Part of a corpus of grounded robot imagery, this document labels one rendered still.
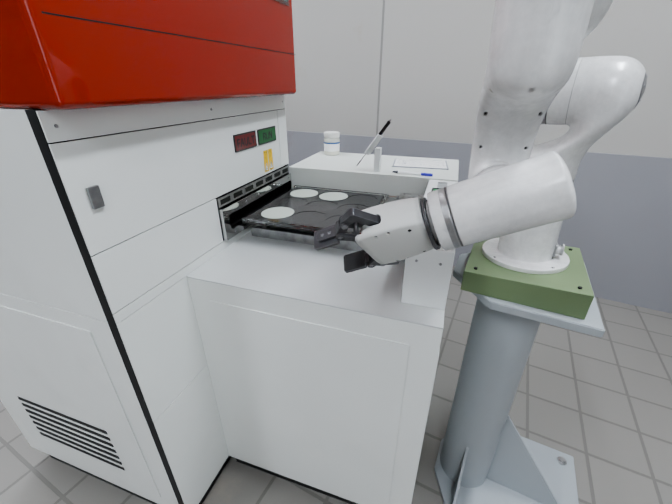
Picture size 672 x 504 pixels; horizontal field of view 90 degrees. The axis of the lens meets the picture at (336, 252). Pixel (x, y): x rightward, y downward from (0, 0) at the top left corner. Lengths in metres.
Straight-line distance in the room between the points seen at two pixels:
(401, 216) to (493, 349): 0.63
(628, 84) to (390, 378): 0.72
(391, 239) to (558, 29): 0.27
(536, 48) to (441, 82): 2.05
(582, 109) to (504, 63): 0.40
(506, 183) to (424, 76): 2.08
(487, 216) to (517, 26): 0.19
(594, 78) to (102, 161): 0.89
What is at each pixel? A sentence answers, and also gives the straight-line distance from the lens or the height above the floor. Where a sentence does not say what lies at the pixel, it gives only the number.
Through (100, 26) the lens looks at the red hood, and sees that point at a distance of 0.72.
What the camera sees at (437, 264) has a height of 0.93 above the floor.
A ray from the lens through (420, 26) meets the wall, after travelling 2.52.
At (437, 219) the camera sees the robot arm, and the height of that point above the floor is 1.10.
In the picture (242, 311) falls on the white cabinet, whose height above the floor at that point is 0.75.
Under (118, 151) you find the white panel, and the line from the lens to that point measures 0.77.
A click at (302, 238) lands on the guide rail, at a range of 1.01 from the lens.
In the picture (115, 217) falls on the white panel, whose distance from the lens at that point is 0.76.
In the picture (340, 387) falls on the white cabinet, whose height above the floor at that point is 0.58.
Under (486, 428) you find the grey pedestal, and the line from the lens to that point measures 1.22.
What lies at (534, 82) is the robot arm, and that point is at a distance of 0.43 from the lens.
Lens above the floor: 1.26
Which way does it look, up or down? 27 degrees down
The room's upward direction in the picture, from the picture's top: straight up
